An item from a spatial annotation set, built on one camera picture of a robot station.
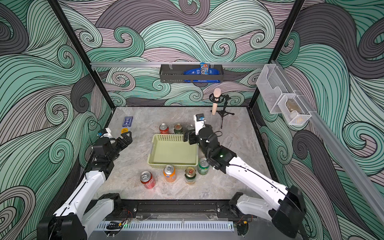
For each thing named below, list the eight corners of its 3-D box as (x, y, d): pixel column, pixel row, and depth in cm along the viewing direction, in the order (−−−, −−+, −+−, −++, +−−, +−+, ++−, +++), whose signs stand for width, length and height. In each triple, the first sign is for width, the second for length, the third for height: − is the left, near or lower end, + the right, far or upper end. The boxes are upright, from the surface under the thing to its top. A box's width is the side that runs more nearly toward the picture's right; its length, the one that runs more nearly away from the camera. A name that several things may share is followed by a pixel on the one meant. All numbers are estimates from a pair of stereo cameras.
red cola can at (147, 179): (144, 189, 82) (139, 182, 73) (146, 178, 86) (141, 170, 77) (154, 189, 82) (150, 182, 73) (156, 178, 86) (152, 170, 77)
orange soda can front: (165, 182, 84) (162, 175, 75) (166, 172, 88) (164, 164, 79) (175, 182, 84) (173, 175, 75) (176, 172, 88) (174, 164, 79)
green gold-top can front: (185, 184, 82) (184, 178, 74) (185, 173, 86) (184, 166, 79) (195, 184, 82) (196, 178, 74) (195, 173, 86) (196, 166, 79)
